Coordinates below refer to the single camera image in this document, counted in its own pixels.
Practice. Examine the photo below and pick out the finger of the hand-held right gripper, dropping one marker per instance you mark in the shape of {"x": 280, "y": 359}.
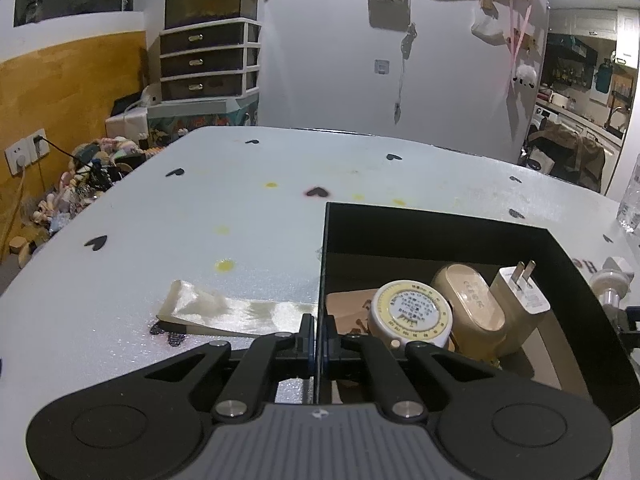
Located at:
{"x": 631, "y": 320}

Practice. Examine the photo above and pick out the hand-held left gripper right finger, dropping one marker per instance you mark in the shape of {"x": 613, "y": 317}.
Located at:
{"x": 326, "y": 347}

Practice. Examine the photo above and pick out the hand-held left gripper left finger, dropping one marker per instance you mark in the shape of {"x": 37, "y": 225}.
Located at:
{"x": 310, "y": 347}

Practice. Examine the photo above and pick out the white round plastic piece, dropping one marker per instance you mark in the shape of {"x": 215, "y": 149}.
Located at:
{"x": 612, "y": 285}

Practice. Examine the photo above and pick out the round yellow-rimmed tape measure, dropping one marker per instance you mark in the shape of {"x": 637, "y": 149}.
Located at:
{"x": 412, "y": 312}

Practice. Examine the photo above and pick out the large white plug charger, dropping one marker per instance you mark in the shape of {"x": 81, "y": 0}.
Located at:
{"x": 520, "y": 305}

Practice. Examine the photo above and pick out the beige oval case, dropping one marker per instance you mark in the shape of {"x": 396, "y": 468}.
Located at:
{"x": 470, "y": 300}

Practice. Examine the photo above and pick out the black cardboard box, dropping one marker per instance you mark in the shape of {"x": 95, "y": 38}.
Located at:
{"x": 450, "y": 235}

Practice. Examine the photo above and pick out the clear plastic wrapper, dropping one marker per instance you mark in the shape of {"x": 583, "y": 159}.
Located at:
{"x": 235, "y": 310}

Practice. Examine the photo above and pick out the clear plastic water bottle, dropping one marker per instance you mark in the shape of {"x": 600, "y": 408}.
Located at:
{"x": 631, "y": 200}

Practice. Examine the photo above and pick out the chair with brown cloth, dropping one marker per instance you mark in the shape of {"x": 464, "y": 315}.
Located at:
{"x": 570, "y": 155}

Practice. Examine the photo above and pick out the white washing machine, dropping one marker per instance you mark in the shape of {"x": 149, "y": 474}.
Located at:
{"x": 545, "y": 117}

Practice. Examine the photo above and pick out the white plush sheep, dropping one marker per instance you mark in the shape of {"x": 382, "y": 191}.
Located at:
{"x": 525, "y": 74}

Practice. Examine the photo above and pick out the pile of plush toys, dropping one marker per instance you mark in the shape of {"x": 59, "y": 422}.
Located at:
{"x": 90, "y": 165}

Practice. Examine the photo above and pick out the white appliance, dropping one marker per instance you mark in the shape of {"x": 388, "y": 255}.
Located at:
{"x": 127, "y": 120}

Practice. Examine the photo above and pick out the white three-drawer unit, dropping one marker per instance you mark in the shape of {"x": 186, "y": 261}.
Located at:
{"x": 207, "y": 62}

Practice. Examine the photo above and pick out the wooden blocks on floor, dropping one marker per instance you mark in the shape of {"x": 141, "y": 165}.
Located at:
{"x": 20, "y": 247}

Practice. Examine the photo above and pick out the white hanging face mask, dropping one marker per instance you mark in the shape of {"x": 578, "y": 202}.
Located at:
{"x": 485, "y": 27}

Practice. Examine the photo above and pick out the square wall hook plate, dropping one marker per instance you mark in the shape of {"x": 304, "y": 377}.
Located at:
{"x": 382, "y": 66}

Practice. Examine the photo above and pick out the white kitchen wall cabinets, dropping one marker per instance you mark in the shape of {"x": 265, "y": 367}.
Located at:
{"x": 595, "y": 22}

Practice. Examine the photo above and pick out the white wall outlet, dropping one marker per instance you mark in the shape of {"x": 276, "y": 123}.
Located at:
{"x": 25, "y": 152}

